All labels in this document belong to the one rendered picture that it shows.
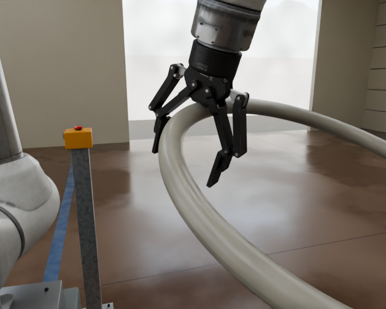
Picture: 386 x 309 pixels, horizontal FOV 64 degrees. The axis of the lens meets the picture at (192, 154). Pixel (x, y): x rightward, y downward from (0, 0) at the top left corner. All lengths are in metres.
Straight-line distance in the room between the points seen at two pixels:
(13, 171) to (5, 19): 5.96
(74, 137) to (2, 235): 0.93
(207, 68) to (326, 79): 7.93
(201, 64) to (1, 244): 0.47
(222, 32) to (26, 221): 0.53
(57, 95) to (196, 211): 6.22
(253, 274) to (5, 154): 0.59
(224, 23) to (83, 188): 1.31
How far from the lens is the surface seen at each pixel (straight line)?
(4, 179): 0.73
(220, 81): 0.47
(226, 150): 0.49
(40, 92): 6.49
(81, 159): 1.58
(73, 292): 0.91
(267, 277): 0.26
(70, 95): 6.44
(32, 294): 0.83
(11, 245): 0.69
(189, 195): 0.29
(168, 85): 0.53
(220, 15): 0.44
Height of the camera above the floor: 1.33
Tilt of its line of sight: 14 degrees down
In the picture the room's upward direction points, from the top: straight up
